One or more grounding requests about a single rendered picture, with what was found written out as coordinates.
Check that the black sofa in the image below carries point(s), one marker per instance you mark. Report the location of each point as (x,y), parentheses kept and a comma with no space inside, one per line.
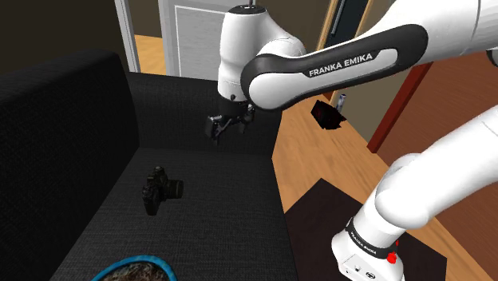
(77,155)

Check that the black box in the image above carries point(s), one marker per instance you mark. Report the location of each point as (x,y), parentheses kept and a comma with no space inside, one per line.
(326,115)

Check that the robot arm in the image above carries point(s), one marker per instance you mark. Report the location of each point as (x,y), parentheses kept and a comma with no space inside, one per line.
(408,183)

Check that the small clear bottle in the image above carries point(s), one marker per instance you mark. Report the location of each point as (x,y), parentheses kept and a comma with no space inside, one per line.
(341,102)

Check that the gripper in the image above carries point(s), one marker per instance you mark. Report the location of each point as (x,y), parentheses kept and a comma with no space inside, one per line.
(233,109)

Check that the blue bowl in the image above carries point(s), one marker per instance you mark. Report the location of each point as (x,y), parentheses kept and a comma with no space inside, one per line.
(136,269)

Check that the black camera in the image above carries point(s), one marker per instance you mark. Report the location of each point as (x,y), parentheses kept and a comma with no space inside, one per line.
(159,190)

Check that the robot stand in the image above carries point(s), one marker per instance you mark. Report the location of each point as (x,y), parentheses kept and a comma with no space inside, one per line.
(323,229)

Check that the red brown cabinet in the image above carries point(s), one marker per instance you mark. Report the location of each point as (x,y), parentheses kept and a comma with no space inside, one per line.
(443,128)

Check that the white door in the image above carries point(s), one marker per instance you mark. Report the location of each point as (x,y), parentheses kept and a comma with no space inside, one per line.
(194,39)

